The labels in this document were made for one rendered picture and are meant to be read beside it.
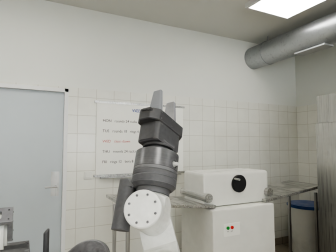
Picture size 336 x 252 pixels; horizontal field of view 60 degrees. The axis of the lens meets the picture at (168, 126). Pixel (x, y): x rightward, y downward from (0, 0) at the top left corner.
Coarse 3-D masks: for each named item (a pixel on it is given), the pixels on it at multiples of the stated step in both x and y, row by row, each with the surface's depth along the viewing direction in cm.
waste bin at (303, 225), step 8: (296, 200) 429; (304, 200) 429; (296, 208) 394; (304, 208) 386; (312, 208) 382; (296, 216) 394; (304, 216) 387; (312, 216) 383; (296, 224) 395; (304, 224) 387; (312, 224) 383; (296, 232) 395; (304, 232) 387; (312, 232) 383; (296, 240) 395; (304, 240) 387; (312, 240) 383; (296, 248) 396; (304, 248) 387; (312, 248) 383
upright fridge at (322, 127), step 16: (320, 96) 335; (320, 112) 334; (320, 128) 329; (320, 144) 328; (320, 160) 328; (320, 176) 327; (320, 192) 326; (320, 208) 326; (320, 224) 325; (320, 240) 325
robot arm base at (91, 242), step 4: (88, 240) 64; (92, 240) 64; (96, 240) 64; (76, 244) 64; (80, 244) 64; (84, 244) 63; (88, 244) 63; (92, 244) 63; (96, 244) 63; (100, 244) 63; (104, 244) 63; (72, 248) 63; (76, 248) 63; (80, 248) 63; (84, 248) 63; (88, 248) 62; (92, 248) 62; (96, 248) 62; (100, 248) 62; (104, 248) 62; (108, 248) 63
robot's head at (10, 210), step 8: (0, 208) 54; (8, 208) 54; (8, 216) 53; (0, 224) 52; (8, 224) 52; (0, 232) 52; (8, 232) 53; (0, 240) 52; (8, 240) 54; (0, 248) 53
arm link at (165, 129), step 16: (144, 112) 58; (160, 112) 58; (144, 128) 59; (160, 128) 58; (176, 128) 63; (144, 144) 59; (160, 144) 57; (176, 144) 62; (144, 160) 55; (160, 160) 55; (176, 160) 57
